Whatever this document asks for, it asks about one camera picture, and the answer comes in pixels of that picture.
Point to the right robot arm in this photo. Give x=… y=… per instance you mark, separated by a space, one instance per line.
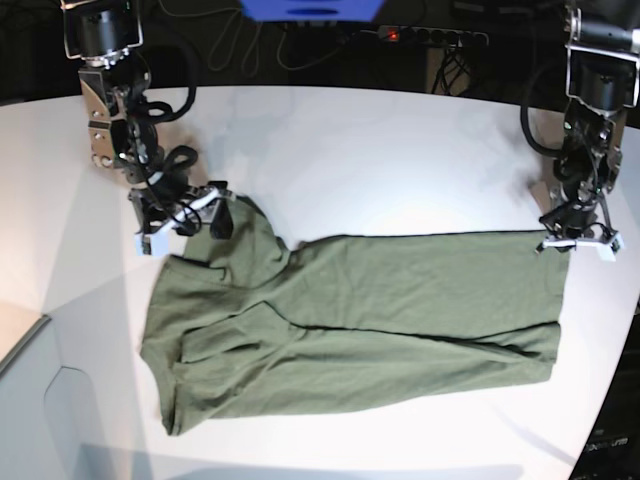
x=122 y=122

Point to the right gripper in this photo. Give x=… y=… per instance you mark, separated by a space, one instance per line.
x=186 y=212

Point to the black power strip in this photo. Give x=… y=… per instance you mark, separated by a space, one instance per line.
x=432 y=37

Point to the blue box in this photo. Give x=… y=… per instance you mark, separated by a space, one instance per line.
x=311 y=10

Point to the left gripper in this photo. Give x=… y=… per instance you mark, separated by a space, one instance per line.
x=574 y=224

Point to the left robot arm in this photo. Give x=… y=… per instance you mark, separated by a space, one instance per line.
x=601 y=85

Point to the green t-shirt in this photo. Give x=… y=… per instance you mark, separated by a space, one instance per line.
x=248 y=327

